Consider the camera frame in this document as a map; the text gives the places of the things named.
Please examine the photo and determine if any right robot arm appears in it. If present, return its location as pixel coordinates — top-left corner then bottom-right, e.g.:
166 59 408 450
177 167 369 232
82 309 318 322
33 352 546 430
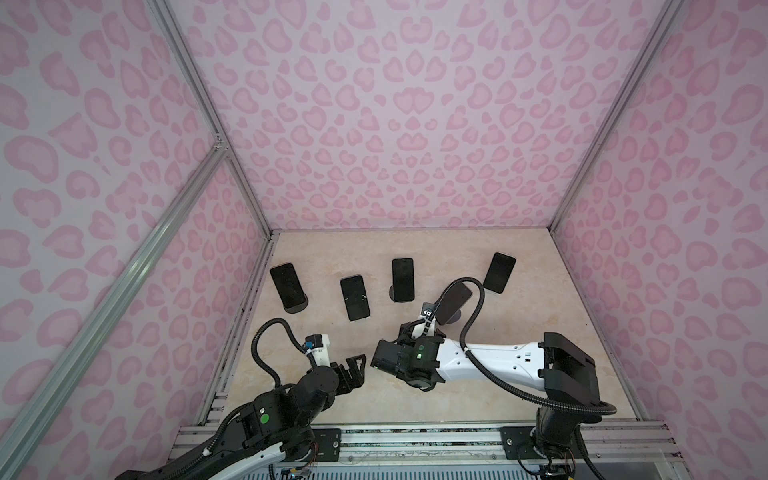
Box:
372 332 617 459

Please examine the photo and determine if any black phone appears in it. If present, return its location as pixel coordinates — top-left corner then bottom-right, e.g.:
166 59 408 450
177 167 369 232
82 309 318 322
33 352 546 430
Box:
483 252 517 294
270 263 307 306
340 275 371 322
391 258 415 303

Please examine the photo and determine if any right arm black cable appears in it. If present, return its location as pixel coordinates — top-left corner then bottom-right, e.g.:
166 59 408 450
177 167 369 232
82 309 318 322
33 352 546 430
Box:
431 276 618 416

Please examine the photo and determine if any far right black phone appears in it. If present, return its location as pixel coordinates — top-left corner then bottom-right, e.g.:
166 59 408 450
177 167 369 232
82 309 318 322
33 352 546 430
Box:
483 252 517 294

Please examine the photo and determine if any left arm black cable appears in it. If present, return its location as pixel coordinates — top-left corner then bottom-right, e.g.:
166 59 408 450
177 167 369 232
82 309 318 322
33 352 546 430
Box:
250 317 316 388

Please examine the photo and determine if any far left grey stand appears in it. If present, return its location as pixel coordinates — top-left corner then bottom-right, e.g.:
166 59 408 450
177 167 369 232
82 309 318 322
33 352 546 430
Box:
283 295 309 314

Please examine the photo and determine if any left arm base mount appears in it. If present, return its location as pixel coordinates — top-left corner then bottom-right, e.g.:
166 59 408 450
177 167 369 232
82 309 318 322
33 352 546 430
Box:
280 428 342 463

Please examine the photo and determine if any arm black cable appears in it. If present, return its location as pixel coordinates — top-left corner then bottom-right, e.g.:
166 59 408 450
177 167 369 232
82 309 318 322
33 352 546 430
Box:
431 276 618 416
250 317 316 388

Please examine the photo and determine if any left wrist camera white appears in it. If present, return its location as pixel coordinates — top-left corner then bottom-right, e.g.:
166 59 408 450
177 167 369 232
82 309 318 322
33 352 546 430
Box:
304 334 331 368

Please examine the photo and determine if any centre right grey stand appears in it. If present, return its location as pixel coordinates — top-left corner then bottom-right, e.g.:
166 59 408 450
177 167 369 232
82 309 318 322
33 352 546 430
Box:
446 310 461 325

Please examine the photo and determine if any centre back black phone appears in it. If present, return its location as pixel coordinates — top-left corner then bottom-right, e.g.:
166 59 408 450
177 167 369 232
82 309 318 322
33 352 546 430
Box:
391 258 415 303

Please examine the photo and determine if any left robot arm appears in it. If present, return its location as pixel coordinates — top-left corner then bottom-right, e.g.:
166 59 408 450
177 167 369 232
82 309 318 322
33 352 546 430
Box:
117 355 366 479

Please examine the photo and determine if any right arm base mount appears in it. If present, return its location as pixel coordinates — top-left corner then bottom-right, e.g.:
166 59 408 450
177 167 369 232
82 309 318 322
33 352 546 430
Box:
499 426 583 463

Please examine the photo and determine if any far left black phone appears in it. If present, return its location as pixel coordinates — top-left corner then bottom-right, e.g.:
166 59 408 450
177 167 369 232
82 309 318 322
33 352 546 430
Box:
270 263 307 306

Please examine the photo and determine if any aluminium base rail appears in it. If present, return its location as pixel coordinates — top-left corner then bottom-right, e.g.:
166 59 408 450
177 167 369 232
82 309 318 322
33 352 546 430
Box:
304 420 691 479

